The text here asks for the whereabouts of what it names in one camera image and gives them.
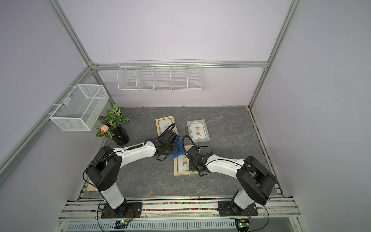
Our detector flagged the blue microfibre cloth black trim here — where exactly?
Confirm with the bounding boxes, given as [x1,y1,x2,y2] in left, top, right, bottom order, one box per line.
[169,137,185,159]

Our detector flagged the light wood picture frame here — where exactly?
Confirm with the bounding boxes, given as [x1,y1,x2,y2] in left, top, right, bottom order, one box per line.
[174,155,198,176]

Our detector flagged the beige picture frame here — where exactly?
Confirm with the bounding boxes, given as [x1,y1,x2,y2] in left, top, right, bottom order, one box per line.
[155,116,175,135]

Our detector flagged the green-grey picture frame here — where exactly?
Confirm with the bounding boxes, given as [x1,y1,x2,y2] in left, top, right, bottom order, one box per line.
[187,119,211,142]

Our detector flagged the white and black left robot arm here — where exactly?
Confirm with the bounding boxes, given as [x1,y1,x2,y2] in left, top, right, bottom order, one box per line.
[83,130,180,210]

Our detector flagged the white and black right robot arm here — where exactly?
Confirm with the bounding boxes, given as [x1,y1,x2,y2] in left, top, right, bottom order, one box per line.
[185,146,277,210]

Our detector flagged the black glossy plant vase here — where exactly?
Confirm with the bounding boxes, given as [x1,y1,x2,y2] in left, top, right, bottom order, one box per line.
[112,125,130,147]

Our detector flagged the green artificial plant pink flower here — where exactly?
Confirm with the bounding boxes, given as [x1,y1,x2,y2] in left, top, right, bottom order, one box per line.
[94,104,131,140]

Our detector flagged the right electronics board green led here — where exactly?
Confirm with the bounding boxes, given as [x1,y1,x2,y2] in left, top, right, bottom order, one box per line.
[234,218,250,232]

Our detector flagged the electronics board green led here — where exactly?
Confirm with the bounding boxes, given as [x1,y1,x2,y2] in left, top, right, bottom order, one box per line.
[234,218,250,232]
[114,220,128,229]

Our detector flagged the left electronics board green led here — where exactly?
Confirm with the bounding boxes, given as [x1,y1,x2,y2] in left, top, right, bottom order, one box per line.
[114,220,128,229]

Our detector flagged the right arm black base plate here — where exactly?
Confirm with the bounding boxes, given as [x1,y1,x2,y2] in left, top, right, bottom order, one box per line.
[217,201,258,217]

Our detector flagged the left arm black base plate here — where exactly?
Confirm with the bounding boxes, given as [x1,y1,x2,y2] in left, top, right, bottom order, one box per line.
[101,202,143,219]

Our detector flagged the long white wire shelf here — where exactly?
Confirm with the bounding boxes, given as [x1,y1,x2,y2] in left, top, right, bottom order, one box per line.
[117,60,205,92]

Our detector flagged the aluminium mounting rail front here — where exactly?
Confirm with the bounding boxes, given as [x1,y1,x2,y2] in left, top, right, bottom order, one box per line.
[58,196,301,221]

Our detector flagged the white wire basket left wall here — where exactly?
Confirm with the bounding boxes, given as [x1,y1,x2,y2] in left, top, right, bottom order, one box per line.
[49,84,109,131]

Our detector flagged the white vented cable duct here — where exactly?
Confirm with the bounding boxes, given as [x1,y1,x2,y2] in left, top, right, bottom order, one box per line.
[66,219,237,232]

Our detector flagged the aluminium cage frame profiles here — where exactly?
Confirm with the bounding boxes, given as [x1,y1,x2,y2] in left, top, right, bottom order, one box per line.
[1,1,303,185]

